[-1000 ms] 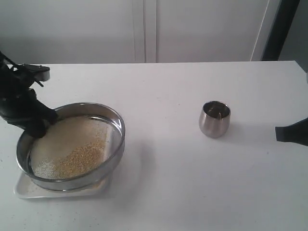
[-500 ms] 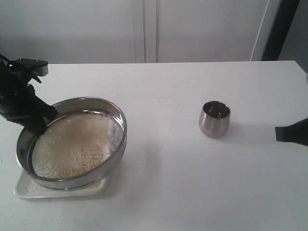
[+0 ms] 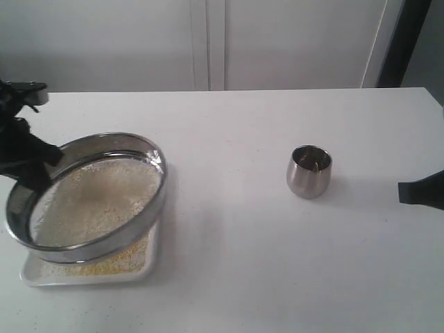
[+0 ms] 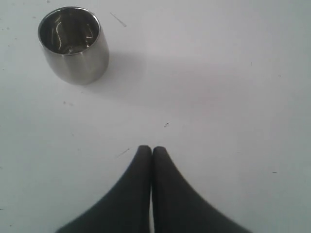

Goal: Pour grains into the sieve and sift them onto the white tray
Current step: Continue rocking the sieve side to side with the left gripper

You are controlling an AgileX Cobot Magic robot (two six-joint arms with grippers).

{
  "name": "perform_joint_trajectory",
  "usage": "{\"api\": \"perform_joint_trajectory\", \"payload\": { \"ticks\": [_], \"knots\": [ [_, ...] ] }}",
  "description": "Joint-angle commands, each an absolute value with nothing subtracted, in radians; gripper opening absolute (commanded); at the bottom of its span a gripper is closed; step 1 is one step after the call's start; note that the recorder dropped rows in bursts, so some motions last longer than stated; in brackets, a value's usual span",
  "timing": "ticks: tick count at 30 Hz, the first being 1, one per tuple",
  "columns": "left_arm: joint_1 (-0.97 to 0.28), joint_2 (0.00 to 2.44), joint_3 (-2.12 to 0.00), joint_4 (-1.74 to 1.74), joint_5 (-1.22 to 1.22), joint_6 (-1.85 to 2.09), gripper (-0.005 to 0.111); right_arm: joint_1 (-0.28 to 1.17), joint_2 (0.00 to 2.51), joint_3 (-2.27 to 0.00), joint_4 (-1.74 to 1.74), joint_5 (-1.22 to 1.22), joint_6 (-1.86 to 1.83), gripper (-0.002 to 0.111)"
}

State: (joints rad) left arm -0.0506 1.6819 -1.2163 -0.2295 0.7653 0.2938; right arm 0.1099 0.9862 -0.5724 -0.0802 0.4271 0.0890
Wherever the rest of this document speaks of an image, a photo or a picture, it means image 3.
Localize stainless steel cup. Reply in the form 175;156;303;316
286;145;333;199

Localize dark door frame post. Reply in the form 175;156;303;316
376;0;432;88

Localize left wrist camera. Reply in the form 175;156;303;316
6;81;49;105

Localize yellow fine sieved grains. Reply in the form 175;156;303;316
37;232;152;278

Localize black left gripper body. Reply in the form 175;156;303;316
1;81;32;181

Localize round stainless steel sieve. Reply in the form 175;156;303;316
1;133;167;265

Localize pile of yellow grains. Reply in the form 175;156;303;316
31;159;161;247

